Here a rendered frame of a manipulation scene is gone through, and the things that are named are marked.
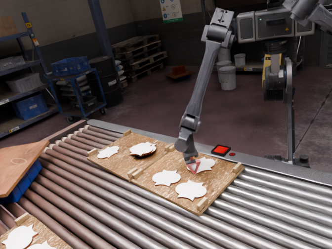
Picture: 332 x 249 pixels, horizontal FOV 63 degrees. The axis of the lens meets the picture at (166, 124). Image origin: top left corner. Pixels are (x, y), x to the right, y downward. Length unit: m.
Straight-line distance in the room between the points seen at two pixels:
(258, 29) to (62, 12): 5.46
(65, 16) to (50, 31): 0.52
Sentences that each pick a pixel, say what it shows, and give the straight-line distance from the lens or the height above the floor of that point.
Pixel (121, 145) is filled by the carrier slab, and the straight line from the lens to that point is 1.67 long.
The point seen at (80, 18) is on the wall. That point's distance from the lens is 6.89.
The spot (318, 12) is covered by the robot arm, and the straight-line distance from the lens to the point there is 1.18.
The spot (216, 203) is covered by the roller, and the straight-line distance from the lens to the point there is 1.15.
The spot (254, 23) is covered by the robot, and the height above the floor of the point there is 1.47.
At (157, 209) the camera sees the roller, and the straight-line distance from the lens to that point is 1.17.
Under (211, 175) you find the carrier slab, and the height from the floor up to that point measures 0.94.
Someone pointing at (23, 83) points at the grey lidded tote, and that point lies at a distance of 5.48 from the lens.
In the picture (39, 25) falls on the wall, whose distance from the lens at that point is 6.39.
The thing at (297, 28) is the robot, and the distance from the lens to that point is 1.67.
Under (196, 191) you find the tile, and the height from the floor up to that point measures 0.94.
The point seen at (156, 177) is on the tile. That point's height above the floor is 0.94.
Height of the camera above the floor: 1.69
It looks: 25 degrees down
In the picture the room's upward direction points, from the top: 12 degrees counter-clockwise
